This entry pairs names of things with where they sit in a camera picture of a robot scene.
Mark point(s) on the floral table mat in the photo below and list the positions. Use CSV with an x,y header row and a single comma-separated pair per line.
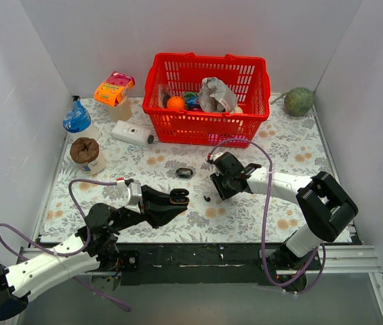
x,y
292,145

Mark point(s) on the red plastic shopping basket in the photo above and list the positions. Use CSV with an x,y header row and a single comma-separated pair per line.
x,y
183,72

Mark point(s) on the brown lid white jar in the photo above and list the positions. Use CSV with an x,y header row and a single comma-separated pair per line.
x,y
87,155

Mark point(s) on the grey crumpled paper bag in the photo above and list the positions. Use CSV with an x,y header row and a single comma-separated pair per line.
x,y
216,97

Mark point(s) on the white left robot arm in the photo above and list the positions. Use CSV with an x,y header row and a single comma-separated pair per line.
x,y
92,247

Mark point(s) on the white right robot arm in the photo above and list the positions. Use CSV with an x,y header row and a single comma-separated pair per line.
x,y
326,207

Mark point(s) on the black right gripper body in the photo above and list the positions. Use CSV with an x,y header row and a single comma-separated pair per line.
x,y
221,186

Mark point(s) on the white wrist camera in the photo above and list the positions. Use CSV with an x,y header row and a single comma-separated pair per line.
x,y
132,194
211,160

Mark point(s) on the orange fruit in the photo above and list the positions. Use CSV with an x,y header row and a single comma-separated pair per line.
x,y
175,103

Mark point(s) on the clear plastic jar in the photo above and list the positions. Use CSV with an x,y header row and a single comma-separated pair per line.
x,y
121,112

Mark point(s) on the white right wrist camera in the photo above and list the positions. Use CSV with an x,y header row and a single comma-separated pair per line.
x,y
211,160

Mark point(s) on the blue lid plastic bottle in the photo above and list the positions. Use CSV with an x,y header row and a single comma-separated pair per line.
x,y
78,123

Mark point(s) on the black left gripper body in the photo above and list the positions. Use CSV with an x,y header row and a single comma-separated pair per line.
x,y
147,207

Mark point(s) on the white lying bottle black cap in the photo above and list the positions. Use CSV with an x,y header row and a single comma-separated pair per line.
x,y
132,134

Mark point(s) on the pink package in basket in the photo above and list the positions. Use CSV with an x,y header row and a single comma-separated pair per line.
x,y
238,140

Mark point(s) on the green round melon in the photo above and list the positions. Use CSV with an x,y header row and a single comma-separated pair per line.
x,y
299,101

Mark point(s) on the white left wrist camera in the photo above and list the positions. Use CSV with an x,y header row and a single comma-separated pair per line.
x,y
132,194

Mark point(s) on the glossy black gold-trim case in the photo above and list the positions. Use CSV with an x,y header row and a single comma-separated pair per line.
x,y
179,196

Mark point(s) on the taped black charging case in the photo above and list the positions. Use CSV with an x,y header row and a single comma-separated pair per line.
x,y
184,173

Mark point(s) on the orange pink snack box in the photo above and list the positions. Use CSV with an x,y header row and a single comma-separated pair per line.
x,y
114,89

